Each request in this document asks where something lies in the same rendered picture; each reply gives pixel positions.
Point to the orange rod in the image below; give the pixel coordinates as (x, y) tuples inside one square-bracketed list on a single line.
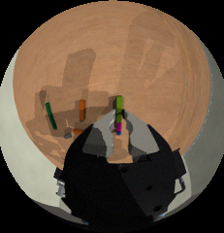
[(78, 131), (82, 109)]

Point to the lime green rod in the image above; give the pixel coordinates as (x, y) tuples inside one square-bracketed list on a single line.
[(119, 101)]

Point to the small magenta block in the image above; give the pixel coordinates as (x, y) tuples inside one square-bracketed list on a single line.
[(118, 127)]

